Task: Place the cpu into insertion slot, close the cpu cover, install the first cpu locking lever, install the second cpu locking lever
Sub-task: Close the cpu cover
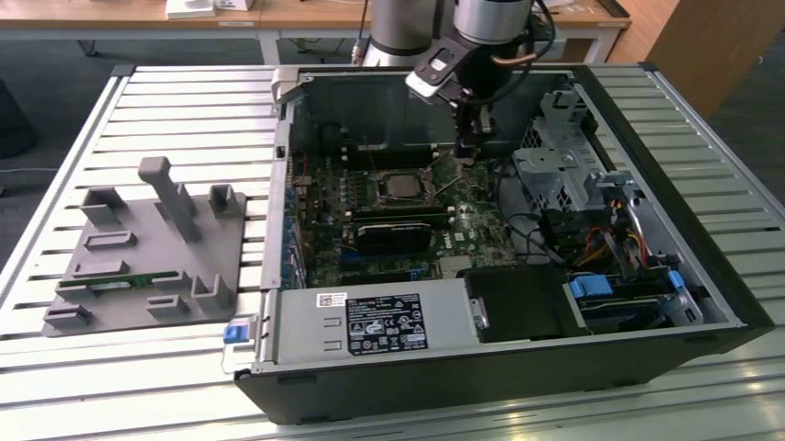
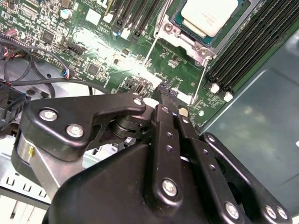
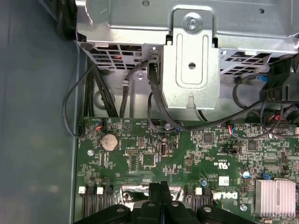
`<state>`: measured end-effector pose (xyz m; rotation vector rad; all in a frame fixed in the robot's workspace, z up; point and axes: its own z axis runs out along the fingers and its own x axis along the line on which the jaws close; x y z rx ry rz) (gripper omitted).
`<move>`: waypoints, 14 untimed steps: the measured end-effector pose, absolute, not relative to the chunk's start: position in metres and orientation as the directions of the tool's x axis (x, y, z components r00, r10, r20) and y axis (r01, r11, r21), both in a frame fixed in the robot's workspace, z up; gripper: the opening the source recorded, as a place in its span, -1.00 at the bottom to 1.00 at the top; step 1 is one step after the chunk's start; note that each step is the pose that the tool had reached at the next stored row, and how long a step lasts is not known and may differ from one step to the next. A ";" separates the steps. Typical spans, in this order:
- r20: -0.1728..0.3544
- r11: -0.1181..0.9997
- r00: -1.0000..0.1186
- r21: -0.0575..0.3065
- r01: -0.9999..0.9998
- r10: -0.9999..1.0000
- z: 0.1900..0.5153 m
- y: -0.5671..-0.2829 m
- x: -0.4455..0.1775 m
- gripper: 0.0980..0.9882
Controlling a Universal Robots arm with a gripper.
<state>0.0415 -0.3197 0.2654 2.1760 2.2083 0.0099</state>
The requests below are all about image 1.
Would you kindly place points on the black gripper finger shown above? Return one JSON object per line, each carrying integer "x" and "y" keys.
{"x": 484, "y": 121}
{"x": 463, "y": 128}

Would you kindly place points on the black graphics card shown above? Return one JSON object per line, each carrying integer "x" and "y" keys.
{"x": 392, "y": 241}

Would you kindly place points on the silver chipset heatsink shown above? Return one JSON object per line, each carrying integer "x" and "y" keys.
{"x": 457, "y": 266}

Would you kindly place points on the silver perforated drive cage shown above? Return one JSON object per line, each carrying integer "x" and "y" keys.
{"x": 551, "y": 174}

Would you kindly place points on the green RAM stick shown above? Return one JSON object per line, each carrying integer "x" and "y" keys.
{"x": 153, "y": 279}

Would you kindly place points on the wooden desk white frame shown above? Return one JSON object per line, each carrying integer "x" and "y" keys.
{"x": 92, "y": 20}

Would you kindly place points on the black expansion slot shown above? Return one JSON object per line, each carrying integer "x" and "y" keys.
{"x": 380, "y": 275}

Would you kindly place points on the black silver PC case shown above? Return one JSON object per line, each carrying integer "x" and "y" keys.
{"x": 428, "y": 395}

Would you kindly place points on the blue plastic clip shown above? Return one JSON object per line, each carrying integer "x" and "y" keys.
{"x": 675, "y": 281}

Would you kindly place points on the silver green CPU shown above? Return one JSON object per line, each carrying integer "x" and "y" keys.
{"x": 405, "y": 186}

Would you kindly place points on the blue disk carrier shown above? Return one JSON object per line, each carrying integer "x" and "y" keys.
{"x": 590, "y": 287}

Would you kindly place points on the black flat desk item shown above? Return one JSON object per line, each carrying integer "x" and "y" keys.
{"x": 612, "y": 8}

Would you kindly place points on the wooden cabinet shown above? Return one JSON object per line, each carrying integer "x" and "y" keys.
{"x": 716, "y": 46}

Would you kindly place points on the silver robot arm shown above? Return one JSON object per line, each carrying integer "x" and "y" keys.
{"x": 489, "y": 18}

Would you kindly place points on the white cardboard box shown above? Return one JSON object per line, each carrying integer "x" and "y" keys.
{"x": 189, "y": 9}

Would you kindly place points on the green motherboard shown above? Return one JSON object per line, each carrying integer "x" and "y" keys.
{"x": 484, "y": 220}

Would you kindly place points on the white box dark print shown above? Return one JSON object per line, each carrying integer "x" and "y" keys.
{"x": 233, "y": 4}

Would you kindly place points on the CPU socket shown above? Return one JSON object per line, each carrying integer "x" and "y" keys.
{"x": 380, "y": 190}

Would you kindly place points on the blue case latch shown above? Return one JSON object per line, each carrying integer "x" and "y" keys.
{"x": 237, "y": 333}

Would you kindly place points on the silver power supply unit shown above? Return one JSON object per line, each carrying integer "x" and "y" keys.
{"x": 293, "y": 321}

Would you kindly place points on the grey plastic parts rack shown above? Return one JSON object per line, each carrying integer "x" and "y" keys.
{"x": 201, "y": 257}

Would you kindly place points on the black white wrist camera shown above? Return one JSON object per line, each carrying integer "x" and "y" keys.
{"x": 437, "y": 69}

